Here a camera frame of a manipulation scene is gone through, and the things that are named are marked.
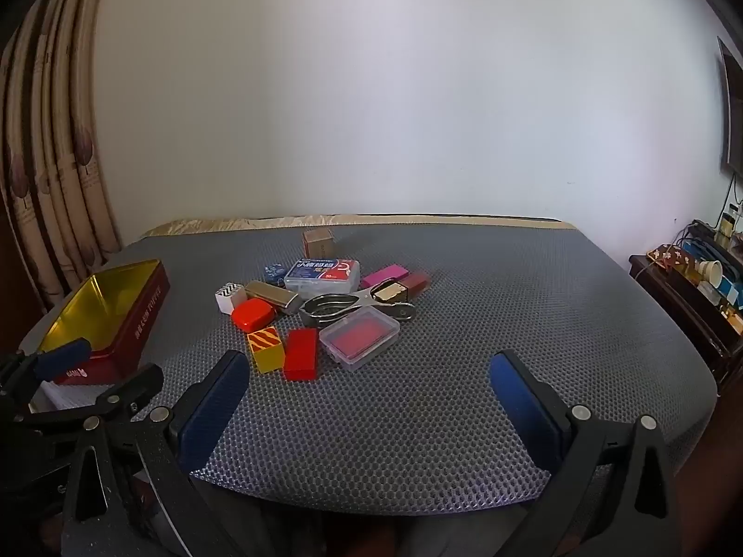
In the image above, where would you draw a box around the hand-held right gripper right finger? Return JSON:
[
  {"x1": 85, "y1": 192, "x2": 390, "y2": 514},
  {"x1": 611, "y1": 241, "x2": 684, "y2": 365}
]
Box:
[{"x1": 489, "y1": 350, "x2": 686, "y2": 557}]

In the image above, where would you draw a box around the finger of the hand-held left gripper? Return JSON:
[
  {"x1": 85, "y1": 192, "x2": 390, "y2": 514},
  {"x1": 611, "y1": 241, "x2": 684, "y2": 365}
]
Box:
[
  {"x1": 23, "y1": 363, "x2": 165, "y2": 434},
  {"x1": 0, "y1": 338, "x2": 94, "y2": 404}
]

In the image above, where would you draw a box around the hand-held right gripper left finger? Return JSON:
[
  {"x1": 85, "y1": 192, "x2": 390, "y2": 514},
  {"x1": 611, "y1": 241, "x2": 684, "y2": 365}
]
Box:
[{"x1": 61, "y1": 351, "x2": 274, "y2": 557}]

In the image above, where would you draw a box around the red tin box gold inside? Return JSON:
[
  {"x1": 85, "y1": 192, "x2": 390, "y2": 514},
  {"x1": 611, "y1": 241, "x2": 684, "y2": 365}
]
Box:
[{"x1": 38, "y1": 259, "x2": 170, "y2": 387}]

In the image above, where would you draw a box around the yellow red striped block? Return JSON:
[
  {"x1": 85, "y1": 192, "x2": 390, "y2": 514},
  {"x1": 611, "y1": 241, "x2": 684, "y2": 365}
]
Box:
[{"x1": 247, "y1": 326, "x2": 287, "y2": 374}]

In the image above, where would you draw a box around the red rounded case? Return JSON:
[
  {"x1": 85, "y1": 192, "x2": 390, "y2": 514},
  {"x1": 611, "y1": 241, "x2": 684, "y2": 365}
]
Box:
[{"x1": 231, "y1": 298, "x2": 275, "y2": 331}]

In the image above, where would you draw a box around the black white zigzag block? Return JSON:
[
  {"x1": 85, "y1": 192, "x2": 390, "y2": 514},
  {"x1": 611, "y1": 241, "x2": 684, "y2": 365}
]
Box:
[{"x1": 215, "y1": 282, "x2": 248, "y2": 315}]

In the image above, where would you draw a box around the silver ribbed metal case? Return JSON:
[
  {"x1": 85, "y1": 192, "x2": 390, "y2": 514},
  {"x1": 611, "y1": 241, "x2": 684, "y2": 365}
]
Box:
[{"x1": 244, "y1": 280, "x2": 304, "y2": 316}]

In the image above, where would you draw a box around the clear box red ink pad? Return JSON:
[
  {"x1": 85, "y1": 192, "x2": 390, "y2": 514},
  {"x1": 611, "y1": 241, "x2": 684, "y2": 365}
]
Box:
[{"x1": 319, "y1": 308, "x2": 401, "y2": 372}]

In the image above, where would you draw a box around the dark red block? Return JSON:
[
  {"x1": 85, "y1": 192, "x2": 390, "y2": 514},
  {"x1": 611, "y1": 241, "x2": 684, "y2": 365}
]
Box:
[{"x1": 396, "y1": 272, "x2": 431, "y2": 298}]

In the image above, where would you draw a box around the clear plastic box blue label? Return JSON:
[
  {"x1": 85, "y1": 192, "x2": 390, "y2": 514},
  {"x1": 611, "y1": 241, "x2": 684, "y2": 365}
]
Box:
[{"x1": 284, "y1": 257, "x2": 360, "y2": 294}]

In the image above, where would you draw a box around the pink block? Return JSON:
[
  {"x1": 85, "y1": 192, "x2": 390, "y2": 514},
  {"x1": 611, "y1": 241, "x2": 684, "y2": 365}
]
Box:
[{"x1": 361, "y1": 265, "x2": 411, "y2": 289}]

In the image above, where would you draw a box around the small brown cardboard box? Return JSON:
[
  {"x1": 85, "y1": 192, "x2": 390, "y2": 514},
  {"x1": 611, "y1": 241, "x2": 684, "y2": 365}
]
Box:
[{"x1": 302, "y1": 228, "x2": 336, "y2": 259}]

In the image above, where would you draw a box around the brown wooden door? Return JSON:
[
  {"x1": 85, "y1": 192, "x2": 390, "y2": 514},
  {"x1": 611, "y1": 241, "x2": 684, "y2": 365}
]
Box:
[{"x1": 0, "y1": 197, "x2": 50, "y2": 355}]

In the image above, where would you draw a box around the beige satin sheet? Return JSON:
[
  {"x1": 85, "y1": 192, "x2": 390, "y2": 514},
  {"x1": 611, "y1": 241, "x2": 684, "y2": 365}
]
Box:
[{"x1": 142, "y1": 214, "x2": 578, "y2": 239}]

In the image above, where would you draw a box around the dark wooden side table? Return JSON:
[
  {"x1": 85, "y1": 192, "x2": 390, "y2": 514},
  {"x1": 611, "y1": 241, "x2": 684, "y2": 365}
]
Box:
[{"x1": 628, "y1": 252, "x2": 743, "y2": 395}]

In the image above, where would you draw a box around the beige patterned curtain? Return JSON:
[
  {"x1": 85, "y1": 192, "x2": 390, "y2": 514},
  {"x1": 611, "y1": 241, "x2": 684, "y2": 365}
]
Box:
[{"x1": 0, "y1": 0, "x2": 123, "y2": 308}]

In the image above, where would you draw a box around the red patterned box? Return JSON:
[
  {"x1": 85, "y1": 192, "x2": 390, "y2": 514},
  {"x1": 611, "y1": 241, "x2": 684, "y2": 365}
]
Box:
[{"x1": 647, "y1": 246, "x2": 694, "y2": 271}]

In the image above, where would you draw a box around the wall television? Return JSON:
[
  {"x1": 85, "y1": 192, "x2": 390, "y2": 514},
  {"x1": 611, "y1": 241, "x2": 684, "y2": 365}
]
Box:
[{"x1": 717, "y1": 36, "x2": 743, "y2": 176}]

